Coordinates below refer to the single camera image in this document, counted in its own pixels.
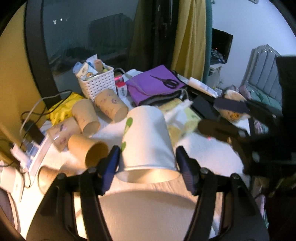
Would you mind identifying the white paper cup green leaves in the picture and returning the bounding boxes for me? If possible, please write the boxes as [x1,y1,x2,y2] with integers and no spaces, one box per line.
[116,105,180,184]

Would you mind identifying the purple folded cloth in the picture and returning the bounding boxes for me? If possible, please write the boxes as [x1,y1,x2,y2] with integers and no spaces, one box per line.
[125,65,188,106]

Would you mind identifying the patterned cup near basket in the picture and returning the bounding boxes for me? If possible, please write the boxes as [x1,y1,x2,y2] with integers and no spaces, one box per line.
[94,89,129,123]

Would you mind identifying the patterned cup at back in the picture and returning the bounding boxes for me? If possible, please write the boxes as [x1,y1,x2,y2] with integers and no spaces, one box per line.
[37,166,59,194]

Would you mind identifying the small red white box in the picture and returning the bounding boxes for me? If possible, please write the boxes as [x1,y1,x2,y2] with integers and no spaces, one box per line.
[115,81,128,98]

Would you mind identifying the black power adapter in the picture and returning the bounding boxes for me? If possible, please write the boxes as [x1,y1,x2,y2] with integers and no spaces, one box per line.
[23,120,45,145]

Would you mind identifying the cartoon printed paper cup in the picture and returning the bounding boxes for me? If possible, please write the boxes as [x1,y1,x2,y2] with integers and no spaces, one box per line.
[218,89,250,123]

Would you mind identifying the grey padded headboard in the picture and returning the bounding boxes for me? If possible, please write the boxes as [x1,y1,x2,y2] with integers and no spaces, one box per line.
[239,44,282,110]

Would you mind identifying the brown cup beside basket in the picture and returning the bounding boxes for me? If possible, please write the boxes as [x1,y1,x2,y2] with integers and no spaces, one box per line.
[71,99,100,136]

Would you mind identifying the black scissors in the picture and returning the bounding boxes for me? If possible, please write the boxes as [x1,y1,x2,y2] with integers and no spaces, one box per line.
[151,75,180,89]

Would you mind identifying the plain brown paper cup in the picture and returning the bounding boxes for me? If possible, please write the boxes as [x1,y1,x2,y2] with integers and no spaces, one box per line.
[68,134,109,168]

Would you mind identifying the yellow curtain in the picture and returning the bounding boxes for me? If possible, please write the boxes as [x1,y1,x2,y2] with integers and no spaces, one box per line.
[171,0,206,80]

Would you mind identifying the white textured tablecloth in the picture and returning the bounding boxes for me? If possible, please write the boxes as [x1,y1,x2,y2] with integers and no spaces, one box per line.
[16,120,250,240]

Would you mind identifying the pink patterned paper cup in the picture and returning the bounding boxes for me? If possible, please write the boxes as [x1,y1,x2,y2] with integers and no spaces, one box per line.
[47,117,81,152]

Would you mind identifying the yellow tissue pack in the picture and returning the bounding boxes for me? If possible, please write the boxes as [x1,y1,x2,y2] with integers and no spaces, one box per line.
[158,98,201,146]

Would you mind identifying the black laptop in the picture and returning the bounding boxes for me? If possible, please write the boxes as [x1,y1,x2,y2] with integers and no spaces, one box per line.
[210,28,233,65]

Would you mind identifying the white power strip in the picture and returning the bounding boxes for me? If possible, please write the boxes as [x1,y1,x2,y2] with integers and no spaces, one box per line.
[11,136,51,175]

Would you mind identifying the white plastic basket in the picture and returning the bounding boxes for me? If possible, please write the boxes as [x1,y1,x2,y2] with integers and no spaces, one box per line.
[78,65,116,101]

